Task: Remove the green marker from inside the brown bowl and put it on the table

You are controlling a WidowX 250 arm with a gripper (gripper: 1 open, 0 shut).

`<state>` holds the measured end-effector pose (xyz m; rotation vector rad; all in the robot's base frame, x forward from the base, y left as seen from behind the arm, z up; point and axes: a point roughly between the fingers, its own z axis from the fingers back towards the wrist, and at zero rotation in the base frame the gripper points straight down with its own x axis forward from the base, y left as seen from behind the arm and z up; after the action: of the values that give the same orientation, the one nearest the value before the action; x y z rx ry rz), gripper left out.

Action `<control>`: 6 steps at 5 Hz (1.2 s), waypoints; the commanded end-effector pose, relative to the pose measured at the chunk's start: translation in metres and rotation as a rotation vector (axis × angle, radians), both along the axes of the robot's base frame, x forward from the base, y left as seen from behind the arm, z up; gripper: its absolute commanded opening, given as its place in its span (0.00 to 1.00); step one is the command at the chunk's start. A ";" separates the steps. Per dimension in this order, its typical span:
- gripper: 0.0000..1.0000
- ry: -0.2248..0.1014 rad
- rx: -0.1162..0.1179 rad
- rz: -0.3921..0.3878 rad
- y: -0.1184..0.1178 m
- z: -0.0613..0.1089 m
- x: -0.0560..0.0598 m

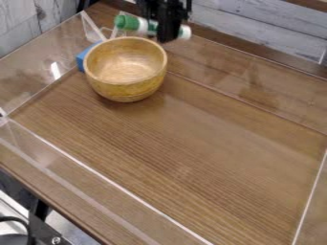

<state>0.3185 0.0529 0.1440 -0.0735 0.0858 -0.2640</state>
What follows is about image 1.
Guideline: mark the brown wooden bowl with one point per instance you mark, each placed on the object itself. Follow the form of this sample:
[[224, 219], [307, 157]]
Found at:
[[125, 68]]

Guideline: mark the blue block behind bowl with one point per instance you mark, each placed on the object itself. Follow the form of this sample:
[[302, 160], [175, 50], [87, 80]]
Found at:
[[80, 56]]

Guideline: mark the black table leg bracket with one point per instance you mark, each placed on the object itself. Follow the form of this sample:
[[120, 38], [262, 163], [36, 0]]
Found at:
[[44, 234]]

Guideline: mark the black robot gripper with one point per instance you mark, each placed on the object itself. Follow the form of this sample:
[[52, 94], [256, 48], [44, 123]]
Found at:
[[168, 12]]

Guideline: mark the clear acrylic tray walls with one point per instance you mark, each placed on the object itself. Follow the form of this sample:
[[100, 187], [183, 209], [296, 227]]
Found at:
[[214, 163]]

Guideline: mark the green Expo marker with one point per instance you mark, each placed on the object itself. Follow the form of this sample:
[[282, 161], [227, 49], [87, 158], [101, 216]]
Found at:
[[140, 25]]

